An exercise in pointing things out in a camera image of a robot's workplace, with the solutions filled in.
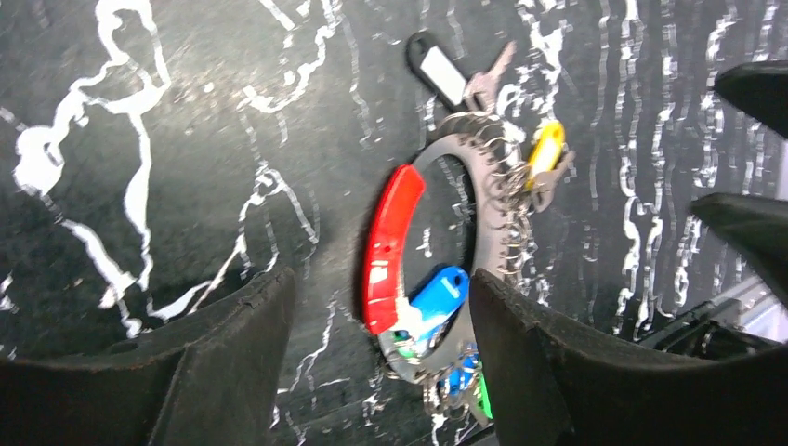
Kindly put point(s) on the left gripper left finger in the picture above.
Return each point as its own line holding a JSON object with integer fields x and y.
{"x": 209, "y": 378}

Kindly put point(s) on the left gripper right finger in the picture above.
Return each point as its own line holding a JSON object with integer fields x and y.
{"x": 555, "y": 381}

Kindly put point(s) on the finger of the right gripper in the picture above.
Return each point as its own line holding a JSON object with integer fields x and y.
{"x": 759, "y": 89}
{"x": 756, "y": 227}

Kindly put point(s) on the green tag key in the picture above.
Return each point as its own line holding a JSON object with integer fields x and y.
{"x": 409, "y": 347}
{"x": 482, "y": 396}

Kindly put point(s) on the yellow tag key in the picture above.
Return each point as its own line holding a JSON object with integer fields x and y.
{"x": 547, "y": 164}

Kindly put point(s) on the small blue tag key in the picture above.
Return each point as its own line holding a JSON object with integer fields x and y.
{"x": 460, "y": 378}

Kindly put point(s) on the black tag key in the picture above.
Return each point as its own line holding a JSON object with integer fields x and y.
{"x": 478, "y": 92}

